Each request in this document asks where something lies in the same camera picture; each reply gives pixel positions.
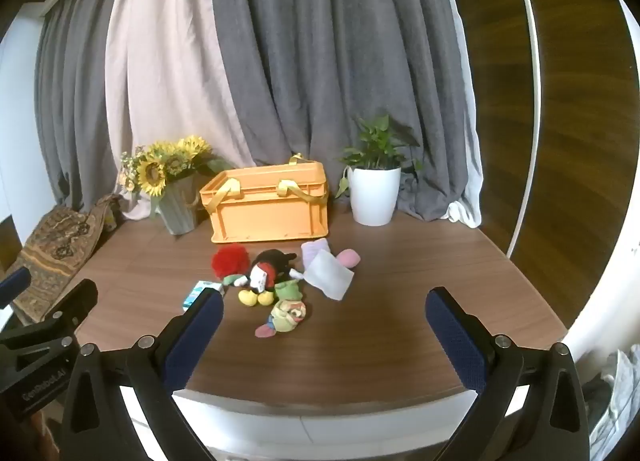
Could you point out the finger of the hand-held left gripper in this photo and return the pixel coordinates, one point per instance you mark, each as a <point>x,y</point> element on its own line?
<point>75,298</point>
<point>12,285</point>

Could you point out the crumpled white cloth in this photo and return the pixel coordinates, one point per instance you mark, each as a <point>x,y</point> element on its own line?
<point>615,391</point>

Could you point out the black mouse plush toy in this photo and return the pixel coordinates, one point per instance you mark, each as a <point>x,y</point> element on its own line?
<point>267,271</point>

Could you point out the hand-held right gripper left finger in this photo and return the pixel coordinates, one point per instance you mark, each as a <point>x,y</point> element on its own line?
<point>195,341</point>

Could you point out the purple sock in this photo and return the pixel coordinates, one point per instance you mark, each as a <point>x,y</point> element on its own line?
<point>314,250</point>

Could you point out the green plush toy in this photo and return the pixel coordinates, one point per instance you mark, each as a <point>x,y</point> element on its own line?
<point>289,290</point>

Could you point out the pink and white plush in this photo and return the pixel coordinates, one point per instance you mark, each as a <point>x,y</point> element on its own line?
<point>327,275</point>

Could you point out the sunflower bouquet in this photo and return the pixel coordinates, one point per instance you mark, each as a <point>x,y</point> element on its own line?
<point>160,161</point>

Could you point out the colourful round plush toy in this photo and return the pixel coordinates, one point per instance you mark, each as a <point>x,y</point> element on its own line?
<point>287,316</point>

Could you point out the red fluffy plush flower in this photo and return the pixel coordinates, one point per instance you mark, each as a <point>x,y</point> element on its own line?
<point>230,260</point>

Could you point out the grey curtain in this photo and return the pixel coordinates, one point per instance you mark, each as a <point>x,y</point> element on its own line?
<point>75,116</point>
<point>350,66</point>

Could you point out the pink sock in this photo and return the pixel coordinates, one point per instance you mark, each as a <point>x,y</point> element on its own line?
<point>349,258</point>

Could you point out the white door frame strip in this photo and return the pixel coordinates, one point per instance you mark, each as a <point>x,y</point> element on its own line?
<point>535,91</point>

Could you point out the orange plastic basket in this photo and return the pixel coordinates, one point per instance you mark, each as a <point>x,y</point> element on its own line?
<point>270,213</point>

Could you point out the grey ribbed vase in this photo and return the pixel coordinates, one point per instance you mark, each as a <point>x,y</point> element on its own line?
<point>179,208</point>

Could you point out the pale pink curtain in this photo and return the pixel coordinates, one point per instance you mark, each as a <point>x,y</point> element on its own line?
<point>170,66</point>

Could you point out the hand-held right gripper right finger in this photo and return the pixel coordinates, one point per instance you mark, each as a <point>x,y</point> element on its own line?
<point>457,341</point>

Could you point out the white plant pot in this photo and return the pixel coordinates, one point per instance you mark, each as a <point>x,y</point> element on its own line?
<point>374,196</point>

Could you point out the small blue white box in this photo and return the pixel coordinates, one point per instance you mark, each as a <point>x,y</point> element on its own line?
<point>197,291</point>

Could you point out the white sheer curtain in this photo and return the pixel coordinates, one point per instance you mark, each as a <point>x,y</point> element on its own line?
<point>467,211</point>

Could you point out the green leafy plant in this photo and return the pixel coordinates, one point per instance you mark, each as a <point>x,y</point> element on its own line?
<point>375,143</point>

